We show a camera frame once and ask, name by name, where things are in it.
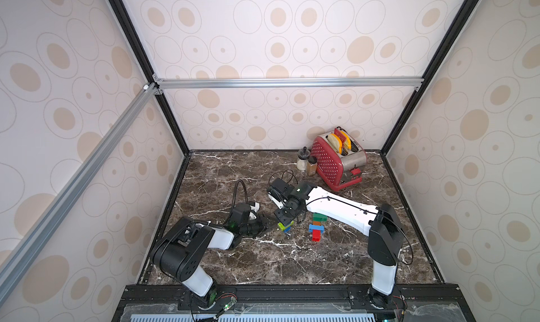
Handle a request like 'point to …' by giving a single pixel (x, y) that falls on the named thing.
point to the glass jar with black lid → (303, 155)
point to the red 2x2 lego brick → (316, 235)
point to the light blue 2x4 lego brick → (311, 227)
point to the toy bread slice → (335, 142)
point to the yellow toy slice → (347, 143)
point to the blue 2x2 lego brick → (287, 229)
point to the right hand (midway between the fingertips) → (282, 221)
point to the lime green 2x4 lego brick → (283, 227)
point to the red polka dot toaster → (338, 158)
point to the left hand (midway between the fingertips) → (281, 224)
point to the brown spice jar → (311, 166)
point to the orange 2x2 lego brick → (316, 223)
